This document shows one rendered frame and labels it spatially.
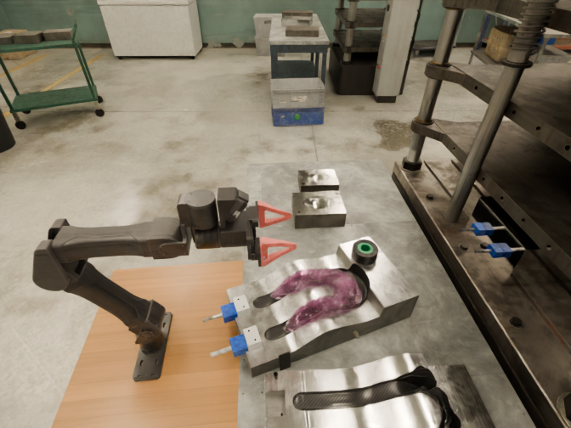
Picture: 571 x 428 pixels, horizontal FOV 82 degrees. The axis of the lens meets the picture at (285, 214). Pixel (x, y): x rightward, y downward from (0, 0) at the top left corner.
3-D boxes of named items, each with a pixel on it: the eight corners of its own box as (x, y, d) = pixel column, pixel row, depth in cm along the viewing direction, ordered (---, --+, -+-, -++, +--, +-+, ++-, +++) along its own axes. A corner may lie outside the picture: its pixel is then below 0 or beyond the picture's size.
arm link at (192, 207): (217, 183, 67) (155, 185, 66) (213, 209, 60) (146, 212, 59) (223, 226, 74) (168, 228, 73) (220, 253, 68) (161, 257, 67)
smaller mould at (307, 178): (300, 197, 147) (301, 186, 143) (297, 181, 157) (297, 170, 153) (338, 195, 148) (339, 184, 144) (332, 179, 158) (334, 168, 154)
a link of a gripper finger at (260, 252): (294, 217, 69) (249, 220, 68) (298, 241, 63) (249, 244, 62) (293, 241, 73) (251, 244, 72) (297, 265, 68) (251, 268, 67)
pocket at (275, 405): (266, 423, 73) (265, 417, 71) (265, 397, 77) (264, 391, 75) (286, 421, 73) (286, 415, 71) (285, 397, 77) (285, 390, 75)
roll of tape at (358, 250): (368, 269, 100) (370, 261, 98) (346, 256, 104) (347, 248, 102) (381, 255, 105) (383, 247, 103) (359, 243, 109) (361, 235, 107)
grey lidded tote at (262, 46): (255, 56, 627) (253, 37, 606) (257, 51, 659) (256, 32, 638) (286, 57, 625) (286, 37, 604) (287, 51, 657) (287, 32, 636)
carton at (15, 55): (-5, 60, 609) (-18, 36, 583) (16, 52, 657) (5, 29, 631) (19, 60, 609) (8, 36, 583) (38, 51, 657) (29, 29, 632)
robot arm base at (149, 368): (166, 297, 96) (142, 299, 96) (152, 364, 81) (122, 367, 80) (172, 312, 101) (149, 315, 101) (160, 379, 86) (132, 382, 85)
